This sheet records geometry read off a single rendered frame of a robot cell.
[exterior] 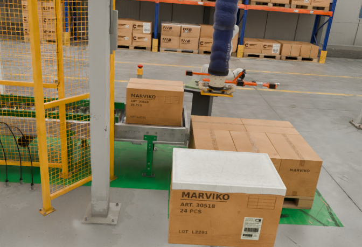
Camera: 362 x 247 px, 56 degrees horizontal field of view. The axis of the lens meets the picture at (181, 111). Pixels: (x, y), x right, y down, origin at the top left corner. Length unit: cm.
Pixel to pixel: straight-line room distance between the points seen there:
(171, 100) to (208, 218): 189
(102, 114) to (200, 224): 122
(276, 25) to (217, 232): 1111
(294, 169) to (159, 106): 149
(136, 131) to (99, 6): 150
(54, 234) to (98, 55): 151
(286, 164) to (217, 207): 158
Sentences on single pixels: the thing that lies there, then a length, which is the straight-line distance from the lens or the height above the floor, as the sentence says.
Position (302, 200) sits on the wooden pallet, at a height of 9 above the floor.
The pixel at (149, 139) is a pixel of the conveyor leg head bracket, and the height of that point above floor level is 45.
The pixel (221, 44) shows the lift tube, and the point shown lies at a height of 145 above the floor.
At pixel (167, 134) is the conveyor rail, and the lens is 356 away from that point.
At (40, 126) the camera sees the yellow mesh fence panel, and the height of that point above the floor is 83.
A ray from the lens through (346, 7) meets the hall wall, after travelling 1359.
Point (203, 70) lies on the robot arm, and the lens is 441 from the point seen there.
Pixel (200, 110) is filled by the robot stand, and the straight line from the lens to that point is 452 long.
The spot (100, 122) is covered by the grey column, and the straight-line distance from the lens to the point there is 275.
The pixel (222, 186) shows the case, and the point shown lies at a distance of 183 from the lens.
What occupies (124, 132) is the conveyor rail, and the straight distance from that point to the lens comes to 358.
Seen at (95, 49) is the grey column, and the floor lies 150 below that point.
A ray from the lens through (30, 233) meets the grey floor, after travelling 318.
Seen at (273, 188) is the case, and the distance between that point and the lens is 190.
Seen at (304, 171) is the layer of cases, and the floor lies 42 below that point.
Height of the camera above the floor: 198
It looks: 20 degrees down
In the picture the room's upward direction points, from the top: 5 degrees clockwise
